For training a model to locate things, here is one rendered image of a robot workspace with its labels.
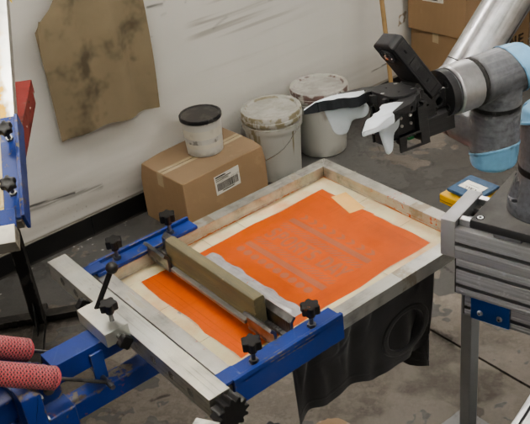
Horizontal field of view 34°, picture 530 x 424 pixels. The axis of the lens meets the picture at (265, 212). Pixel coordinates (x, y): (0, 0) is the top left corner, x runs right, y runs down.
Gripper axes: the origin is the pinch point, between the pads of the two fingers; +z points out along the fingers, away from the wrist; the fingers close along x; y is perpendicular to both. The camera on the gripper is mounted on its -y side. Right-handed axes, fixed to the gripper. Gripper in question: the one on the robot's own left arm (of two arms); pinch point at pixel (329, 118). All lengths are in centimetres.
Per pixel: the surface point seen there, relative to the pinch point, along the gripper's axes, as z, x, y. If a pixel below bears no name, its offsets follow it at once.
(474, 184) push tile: -84, 75, 61
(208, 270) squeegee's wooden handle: -3, 71, 53
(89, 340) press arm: 28, 66, 55
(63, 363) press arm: 35, 62, 56
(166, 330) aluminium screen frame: 12, 66, 60
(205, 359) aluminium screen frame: 9, 52, 62
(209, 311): -1, 71, 63
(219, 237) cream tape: -17, 98, 59
